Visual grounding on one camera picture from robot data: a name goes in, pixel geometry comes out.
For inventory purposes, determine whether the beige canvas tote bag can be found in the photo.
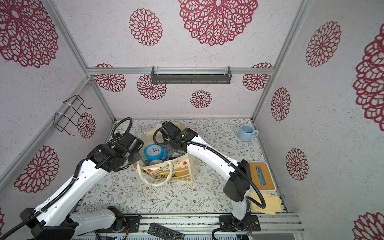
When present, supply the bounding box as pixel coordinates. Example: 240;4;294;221
134;124;197;187

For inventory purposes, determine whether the black remote control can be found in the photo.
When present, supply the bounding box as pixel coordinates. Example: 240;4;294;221
147;223;185;240

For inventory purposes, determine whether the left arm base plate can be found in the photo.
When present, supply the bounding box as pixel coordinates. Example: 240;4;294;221
98;215;143;233

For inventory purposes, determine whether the black wire wall rack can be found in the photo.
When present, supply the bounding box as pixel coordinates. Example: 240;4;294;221
53;95;91;136

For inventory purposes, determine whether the yellow cloth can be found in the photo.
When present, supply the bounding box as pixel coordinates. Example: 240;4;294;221
251;193;282;215

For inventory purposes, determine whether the white wooden top box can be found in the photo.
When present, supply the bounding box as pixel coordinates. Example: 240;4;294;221
249;162;276;194

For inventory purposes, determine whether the blue twin bell alarm clock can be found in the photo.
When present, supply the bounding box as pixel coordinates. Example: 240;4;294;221
144;144;168;162

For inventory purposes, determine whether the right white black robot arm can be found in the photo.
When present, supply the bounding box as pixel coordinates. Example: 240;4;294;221
153;121;267;221

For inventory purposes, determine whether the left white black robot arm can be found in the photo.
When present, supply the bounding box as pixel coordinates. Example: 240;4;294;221
1;128;144;240

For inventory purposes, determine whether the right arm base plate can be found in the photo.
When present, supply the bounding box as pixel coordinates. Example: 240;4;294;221
219;215;261;232

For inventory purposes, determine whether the light blue mug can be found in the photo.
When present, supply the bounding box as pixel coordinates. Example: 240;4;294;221
238;124;259;142

